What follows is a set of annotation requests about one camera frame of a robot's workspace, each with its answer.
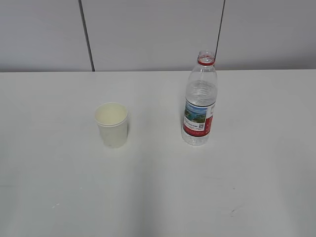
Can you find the white paper cup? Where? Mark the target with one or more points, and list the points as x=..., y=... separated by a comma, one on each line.
x=111, y=119

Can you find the clear plastic water bottle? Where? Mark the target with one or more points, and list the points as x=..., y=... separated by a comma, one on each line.
x=201, y=95

